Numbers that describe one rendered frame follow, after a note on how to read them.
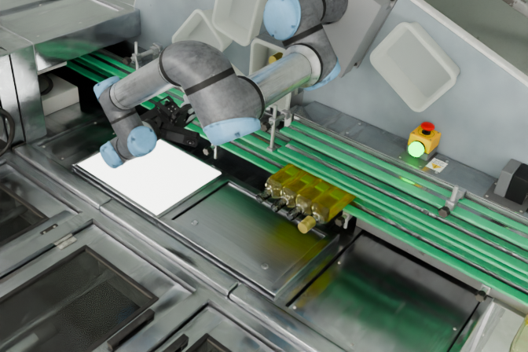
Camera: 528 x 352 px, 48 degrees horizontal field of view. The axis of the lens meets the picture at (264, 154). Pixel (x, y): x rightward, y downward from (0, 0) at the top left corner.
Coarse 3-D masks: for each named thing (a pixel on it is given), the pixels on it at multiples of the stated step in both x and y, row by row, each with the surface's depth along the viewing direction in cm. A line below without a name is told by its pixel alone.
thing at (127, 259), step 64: (64, 128) 231; (0, 192) 199; (64, 192) 198; (0, 256) 175; (64, 256) 177; (128, 256) 179; (192, 256) 175; (384, 256) 186; (0, 320) 157; (64, 320) 158; (128, 320) 159; (192, 320) 161; (256, 320) 160; (320, 320) 163; (384, 320) 165; (448, 320) 166
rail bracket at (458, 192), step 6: (456, 186) 156; (456, 192) 157; (462, 192) 162; (468, 192) 164; (450, 198) 159; (456, 198) 161; (462, 198) 163; (450, 204) 158; (438, 210) 156; (444, 210) 155; (450, 210) 159; (444, 216) 156
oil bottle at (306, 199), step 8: (312, 184) 183; (320, 184) 183; (328, 184) 184; (304, 192) 179; (312, 192) 180; (320, 192) 180; (296, 200) 177; (304, 200) 176; (312, 200) 176; (304, 208) 176
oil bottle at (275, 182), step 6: (282, 168) 189; (288, 168) 189; (294, 168) 189; (276, 174) 185; (282, 174) 186; (288, 174) 186; (294, 174) 186; (270, 180) 183; (276, 180) 183; (282, 180) 183; (288, 180) 184; (270, 186) 182; (276, 186) 181; (282, 186) 182; (276, 192) 182; (276, 198) 183
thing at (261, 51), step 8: (256, 40) 194; (256, 48) 198; (264, 48) 201; (272, 48) 191; (280, 48) 190; (256, 56) 200; (264, 56) 203; (256, 64) 202; (264, 64) 205; (288, 96) 195; (272, 104) 202; (280, 104) 202; (288, 104) 197
